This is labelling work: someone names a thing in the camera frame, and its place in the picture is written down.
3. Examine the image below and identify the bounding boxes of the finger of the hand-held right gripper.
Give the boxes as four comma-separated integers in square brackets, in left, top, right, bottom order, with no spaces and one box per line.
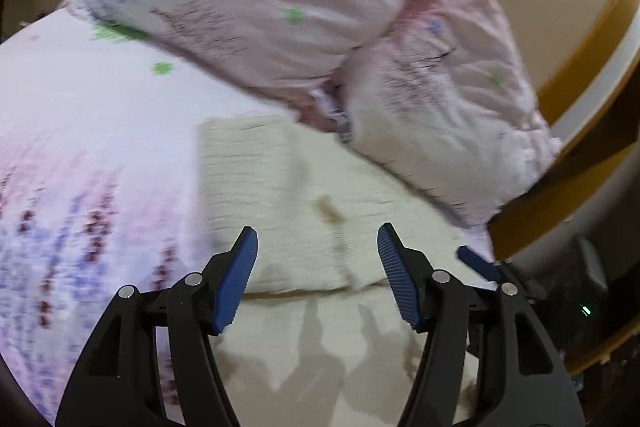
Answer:
[456,245,504,284]

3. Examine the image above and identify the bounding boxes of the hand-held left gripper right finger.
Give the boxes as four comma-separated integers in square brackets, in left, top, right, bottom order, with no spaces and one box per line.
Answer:
[376,222,587,427]

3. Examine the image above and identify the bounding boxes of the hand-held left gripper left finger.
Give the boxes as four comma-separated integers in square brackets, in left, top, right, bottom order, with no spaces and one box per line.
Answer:
[55,226,259,427]

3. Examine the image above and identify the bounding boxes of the cream knitted garment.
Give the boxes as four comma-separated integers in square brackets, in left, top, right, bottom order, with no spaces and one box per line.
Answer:
[197,116,497,427]

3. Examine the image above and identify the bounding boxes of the floral bedsheet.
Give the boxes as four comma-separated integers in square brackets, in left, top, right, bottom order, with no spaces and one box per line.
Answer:
[0,4,301,425]

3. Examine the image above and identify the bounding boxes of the yellow wooden bed frame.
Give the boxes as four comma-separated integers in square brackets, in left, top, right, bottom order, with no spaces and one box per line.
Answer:
[487,0,640,375]

